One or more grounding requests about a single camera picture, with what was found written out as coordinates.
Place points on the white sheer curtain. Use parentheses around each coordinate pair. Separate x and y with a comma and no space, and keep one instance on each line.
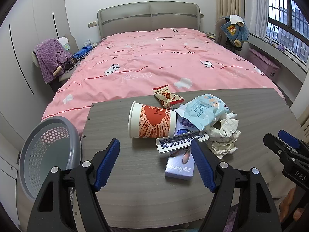
(256,16)

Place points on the grey chair left of bed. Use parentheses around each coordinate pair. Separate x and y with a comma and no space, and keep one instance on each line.
(60,80)

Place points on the red cream snack wrapper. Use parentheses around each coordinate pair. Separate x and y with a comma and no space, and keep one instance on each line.
(166,98)

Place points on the crumpled white paper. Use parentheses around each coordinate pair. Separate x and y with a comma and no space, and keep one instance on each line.
(223,135)

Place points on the wooden handle brush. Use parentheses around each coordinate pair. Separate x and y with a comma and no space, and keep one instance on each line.
(58,69)

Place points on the white blue tray lid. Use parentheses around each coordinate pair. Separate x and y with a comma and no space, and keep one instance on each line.
(176,142)

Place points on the chair right of bed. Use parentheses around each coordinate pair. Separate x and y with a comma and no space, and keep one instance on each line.
(221,39)

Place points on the light blue wet-wipe pack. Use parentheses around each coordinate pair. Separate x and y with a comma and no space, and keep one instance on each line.
(203,111)

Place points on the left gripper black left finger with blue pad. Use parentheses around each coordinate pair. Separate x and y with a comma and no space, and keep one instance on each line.
(52,210)

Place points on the grey perforated trash basket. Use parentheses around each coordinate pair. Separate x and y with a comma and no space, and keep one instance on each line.
(53,142)

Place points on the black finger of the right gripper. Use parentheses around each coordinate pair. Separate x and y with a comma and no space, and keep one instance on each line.
(284,146)

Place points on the purple knitted blanket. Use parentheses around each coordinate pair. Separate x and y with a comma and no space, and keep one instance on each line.
(50,54)

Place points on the window with grille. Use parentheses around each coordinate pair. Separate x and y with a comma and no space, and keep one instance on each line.
(288,26)

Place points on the pink bed duvet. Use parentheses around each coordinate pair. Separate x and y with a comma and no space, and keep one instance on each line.
(131,64)

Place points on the grey padded headboard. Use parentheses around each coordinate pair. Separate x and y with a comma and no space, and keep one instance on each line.
(148,16)

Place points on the red white paper cup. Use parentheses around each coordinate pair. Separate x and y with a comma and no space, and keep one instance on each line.
(151,122)

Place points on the white baby bottle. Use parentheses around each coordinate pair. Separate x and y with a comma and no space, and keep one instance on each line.
(64,42)

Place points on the purple Zootopia box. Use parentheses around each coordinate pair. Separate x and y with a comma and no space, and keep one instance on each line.
(180,164)

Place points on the pink storage box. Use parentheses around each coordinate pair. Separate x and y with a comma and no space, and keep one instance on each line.
(263,64)

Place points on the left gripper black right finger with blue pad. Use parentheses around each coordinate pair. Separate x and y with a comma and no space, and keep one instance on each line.
(256,209)

